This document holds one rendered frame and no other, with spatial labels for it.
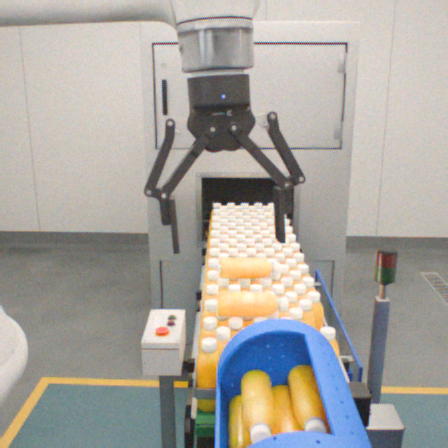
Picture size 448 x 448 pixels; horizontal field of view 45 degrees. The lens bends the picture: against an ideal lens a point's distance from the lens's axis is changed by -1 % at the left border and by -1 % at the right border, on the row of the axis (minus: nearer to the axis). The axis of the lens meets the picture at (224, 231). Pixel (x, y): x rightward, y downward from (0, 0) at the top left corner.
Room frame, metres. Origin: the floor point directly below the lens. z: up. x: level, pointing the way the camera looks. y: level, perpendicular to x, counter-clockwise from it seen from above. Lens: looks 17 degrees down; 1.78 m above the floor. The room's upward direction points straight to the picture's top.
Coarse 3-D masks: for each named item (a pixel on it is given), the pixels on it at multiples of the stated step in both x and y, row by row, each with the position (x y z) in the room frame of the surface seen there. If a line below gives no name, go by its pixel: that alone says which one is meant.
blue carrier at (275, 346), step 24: (240, 336) 1.09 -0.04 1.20; (264, 336) 1.11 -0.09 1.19; (288, 336) 1.11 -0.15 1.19; (312, 336) 1.06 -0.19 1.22; (240, 360) 1.11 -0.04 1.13; (264, 360) 1.11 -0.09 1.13; (288, 360) 1.11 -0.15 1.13; (312, 360) 0.95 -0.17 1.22; (336, 360) 1.03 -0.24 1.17; (216, 384) 1.04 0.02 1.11; (240, 384) 1.11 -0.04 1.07; (336, 384) 0.89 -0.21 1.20; (216, 408) 0.96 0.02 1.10; (336, 408) 0.80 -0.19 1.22; (216, 432) 0.88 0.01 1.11; (288, 432) 0.71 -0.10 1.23; (312, 432) 0.71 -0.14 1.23; (336, 432) 0.72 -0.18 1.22; (360, 432) 0.77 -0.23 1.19
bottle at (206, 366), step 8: (200, 352) 1.26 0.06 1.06; (208, 352) 1.25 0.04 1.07; (216, 352) 1.26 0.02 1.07; (200, 360) 1.24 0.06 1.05; (208, 360) 1.24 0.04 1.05; (216, 360) 1.24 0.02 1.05; (200, 368) 1.24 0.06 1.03; (208, 368) 1.23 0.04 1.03; (216, 368) 1.24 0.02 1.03; (200, 376) 1.24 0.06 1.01; (208, 376) 1.23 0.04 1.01; (200, 384) 1.24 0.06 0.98; (208, 384) 1.23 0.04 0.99; (200, 400) 1.24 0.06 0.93; (208, 400) 1.23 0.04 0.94; (200, 408) 1.24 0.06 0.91; (208, 408) 1.23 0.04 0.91
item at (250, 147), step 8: (232, 128) 0.65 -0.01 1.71; (240, 128) 0.66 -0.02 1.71; (240, 136) 0.66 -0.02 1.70; (248, 144) 0.66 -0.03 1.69; (248, 152) 0.67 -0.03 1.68; (256, 152) 0.66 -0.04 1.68; (256, 160) 0.68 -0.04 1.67; (264, 160) 0.66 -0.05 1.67; (264, 168) 0.67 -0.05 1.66; (272, 168) 0.67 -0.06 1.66; (272, 176) 0.67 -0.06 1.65; (280, 176) 0.67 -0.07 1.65; (280, 184) 0.67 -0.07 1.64; (288, 184) 0.67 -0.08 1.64
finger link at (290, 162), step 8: (272, 112) 0.67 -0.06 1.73; (272, 120) 0.67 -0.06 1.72; (272, 128) 0.67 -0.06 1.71; (272, 136) 0.67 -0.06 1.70; (280, 136) 0.67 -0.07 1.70; (280, 144) 0.67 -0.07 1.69; (280, 152) 0.67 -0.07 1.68; (288, 152) 0.67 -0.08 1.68; (288, 160) 0.67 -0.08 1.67; (296, 160) 0.67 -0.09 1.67; (288, 168) 0.69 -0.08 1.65; (296, 168) 0.67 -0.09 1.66; (296, 176) 0.67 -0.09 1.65; (304, 176) 0.67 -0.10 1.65
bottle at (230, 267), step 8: (224, 264) 1.68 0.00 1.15; (232, 264) 1.68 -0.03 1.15; (240, 264) 1.68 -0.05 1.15; (248, 264) 1.68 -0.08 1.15; (256, 264) 1.68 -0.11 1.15; (264, 264) 1.68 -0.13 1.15; (272, 264) 1.70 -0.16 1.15; (224, 272) 1.67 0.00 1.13; (232, 272) 1.67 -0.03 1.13; (240, 272) 1.67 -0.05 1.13; (248, 272) 1.67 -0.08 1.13; (256, 272) 1.67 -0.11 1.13; (264, 272) 1.67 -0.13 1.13; (272, 272) 1.69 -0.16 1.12
